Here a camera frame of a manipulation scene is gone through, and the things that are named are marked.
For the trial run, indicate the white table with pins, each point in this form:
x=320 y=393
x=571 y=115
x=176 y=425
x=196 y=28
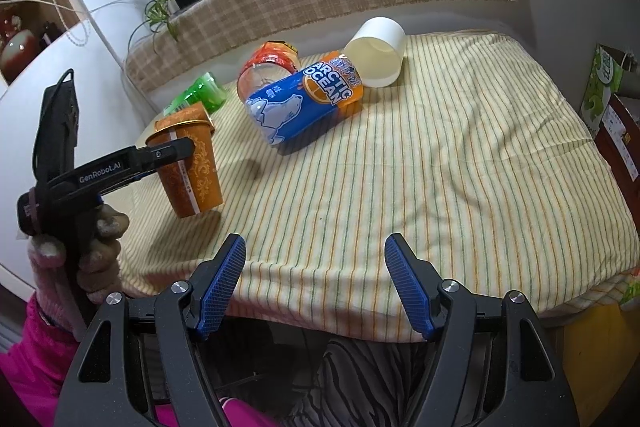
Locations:
x=100 y=72

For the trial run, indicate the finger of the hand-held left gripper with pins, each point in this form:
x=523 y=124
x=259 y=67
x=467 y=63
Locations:
x=165 y=152

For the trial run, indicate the blue cup with bear print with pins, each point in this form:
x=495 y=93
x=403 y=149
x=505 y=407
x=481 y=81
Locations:
x=290 y=107

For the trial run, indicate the person's left forearm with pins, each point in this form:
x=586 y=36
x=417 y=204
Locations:
x=35 y=372

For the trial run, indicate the red cardboard box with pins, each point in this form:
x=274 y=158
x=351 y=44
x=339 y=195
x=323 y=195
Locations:
x=620 y=142

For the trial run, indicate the person's pink jacket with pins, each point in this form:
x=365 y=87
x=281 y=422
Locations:
x=245 y=414

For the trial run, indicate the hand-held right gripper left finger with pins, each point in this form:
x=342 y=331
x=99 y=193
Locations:
x=220 y=287

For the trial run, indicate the green cardboard box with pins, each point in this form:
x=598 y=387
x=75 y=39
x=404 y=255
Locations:
x=600 y=97

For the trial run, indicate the green plastic bottle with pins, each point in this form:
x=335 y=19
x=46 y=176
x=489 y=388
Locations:
x=202 y=92

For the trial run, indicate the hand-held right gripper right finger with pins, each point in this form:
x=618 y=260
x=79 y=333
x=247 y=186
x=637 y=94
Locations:
x=407 y=287

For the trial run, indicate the orange patterned paper cup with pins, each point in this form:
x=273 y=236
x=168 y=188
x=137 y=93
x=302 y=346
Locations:
x=200 y=177

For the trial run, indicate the red ceramic vase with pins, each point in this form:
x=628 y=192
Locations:
x=20 y=54

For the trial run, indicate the person's left hand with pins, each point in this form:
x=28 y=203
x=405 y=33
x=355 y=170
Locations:
x=102 y=264

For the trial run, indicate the white plastic cup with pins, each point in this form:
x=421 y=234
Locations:
x=375 y=57

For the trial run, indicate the striped yellow cloth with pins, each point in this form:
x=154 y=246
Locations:
x=425 y=187

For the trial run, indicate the grey patterned cloth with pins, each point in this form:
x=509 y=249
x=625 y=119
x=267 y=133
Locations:
x=360 y=382

